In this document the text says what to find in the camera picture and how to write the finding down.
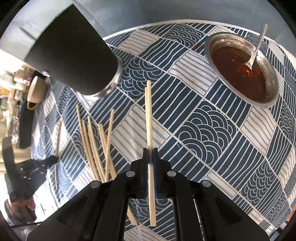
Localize lone wooden chopstick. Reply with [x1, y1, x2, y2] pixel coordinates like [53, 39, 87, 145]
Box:
[54, 121, 62, 190]

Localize person left hand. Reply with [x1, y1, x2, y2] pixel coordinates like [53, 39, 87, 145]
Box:
[4, 197, 37, 225]

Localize crumpled foil wrapper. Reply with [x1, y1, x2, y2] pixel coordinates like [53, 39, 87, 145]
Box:
[9, 116, 19, 144]

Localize black side shelf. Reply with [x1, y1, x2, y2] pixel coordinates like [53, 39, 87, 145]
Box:
[18, 107, 34, 149]

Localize beige ceramic mug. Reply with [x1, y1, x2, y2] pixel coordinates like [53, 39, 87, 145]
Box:
[27, 76, 48, 110]

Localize blue patterned tablecloth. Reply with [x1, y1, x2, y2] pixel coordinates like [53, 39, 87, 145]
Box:
[31, 21, 295, 233]

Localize black cylindrical utensil holder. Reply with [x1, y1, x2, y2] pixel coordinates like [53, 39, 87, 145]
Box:
[25, 5, 123, 99]

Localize metal spoon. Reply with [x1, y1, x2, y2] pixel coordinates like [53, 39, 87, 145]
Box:
[244, 23, 268, 71]

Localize metal bowl with sauce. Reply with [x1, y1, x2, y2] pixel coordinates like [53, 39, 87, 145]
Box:
[205, 32, 279, 108]

